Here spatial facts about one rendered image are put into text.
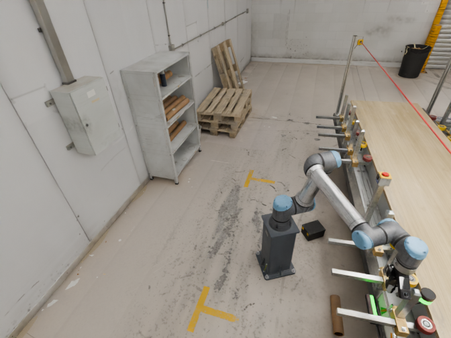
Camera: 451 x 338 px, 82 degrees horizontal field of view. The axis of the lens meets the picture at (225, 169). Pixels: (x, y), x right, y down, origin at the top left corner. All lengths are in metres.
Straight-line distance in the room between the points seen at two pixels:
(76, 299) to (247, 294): 1.58
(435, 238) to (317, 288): 1.08
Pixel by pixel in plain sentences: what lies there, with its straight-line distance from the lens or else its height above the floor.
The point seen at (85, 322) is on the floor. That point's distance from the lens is 2.86.
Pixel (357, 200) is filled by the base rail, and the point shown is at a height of 0.70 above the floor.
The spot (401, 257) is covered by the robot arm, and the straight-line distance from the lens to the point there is 1.47.
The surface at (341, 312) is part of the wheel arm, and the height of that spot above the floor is 0.86.
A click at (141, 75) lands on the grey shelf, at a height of 1.51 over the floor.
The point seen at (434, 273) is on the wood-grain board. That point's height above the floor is 0.90.
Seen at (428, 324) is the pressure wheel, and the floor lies 0.91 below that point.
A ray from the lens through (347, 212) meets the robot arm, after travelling 1.46.
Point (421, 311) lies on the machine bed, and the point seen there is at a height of 0.72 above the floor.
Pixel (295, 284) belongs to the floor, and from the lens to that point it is 2.74.
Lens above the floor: 2.35
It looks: 37 degrees down
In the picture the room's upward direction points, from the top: 3 degrees counter-clockwise
